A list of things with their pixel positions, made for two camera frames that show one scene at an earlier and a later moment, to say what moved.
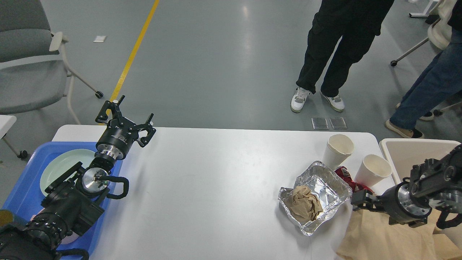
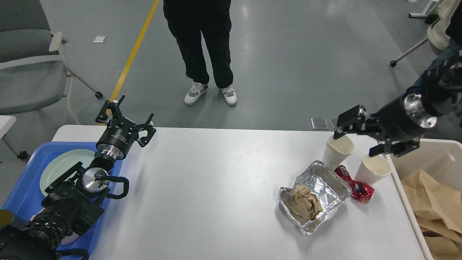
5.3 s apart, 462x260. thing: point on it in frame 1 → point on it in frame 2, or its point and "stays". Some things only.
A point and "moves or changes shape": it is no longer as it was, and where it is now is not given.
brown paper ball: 302,205 stays
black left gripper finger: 102,117 stays
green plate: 61,162 stays
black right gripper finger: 361,199 → 352,121
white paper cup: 374,168 stays
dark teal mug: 6,217 stays
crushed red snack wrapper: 343,171 stays
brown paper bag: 371,236 moves or changes shape
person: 356,23 → 190,21
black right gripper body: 397,203 → 404,116
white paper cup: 339,148 stays
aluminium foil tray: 317,195 stays
